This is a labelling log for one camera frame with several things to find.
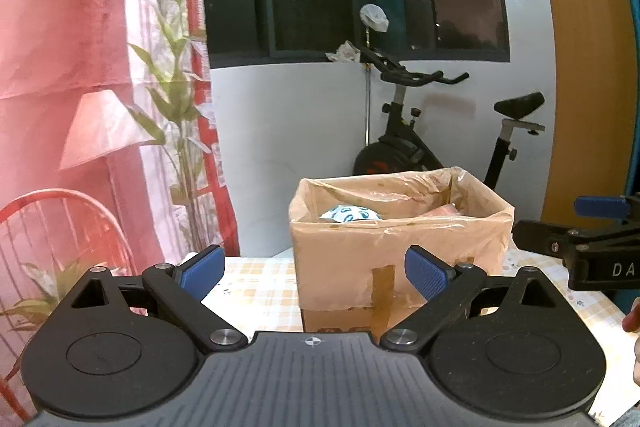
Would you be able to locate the cardboard box with plastic liner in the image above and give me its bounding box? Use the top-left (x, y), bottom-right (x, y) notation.
top-left (289, 166), bottom-right (516, 333)

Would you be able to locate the white crumpled cloth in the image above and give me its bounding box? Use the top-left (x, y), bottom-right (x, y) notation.
top-left (326, 41), bottom-right (362, 64)

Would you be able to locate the white plastic bag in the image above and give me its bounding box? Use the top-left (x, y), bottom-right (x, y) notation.
top-left (360, 3), bottom-right (390, 32)

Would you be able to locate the wooden door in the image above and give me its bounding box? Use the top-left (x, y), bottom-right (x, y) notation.
top-left (530, 0), bottom-right (640, 228)

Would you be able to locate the person's right hand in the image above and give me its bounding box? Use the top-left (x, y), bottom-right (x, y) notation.
top-left (622, 297), bottom-right (640, 388)

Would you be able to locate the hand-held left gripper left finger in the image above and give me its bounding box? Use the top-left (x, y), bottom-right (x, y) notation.
top-left (70, 245), bottom-right (249, 353)

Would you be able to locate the white blue-patterned packet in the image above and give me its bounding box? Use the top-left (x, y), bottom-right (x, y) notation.
top-left (320, 205), bottom-right (384, 224)

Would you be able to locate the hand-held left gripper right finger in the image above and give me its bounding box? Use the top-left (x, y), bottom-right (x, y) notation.
top-left (381, 245), bottom-right (559, 353)

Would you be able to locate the yellow checkered tablecloth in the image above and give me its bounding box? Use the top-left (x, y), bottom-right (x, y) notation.
top-left (127, 254), bottom-right (640, 427)

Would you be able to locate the metal pole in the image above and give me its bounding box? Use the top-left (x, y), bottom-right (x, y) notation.
top-left (362, 24), bottom-right (374, 148)

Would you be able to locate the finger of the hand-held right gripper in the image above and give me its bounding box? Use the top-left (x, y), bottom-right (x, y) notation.
top-left (574, 194), bottom-right (640, 224)
top-left (512, 219), bottom-right (581, 261)

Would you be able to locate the black exercise bike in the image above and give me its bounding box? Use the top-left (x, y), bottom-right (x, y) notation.
top-left (352, 46), bottom-right (546, 190)

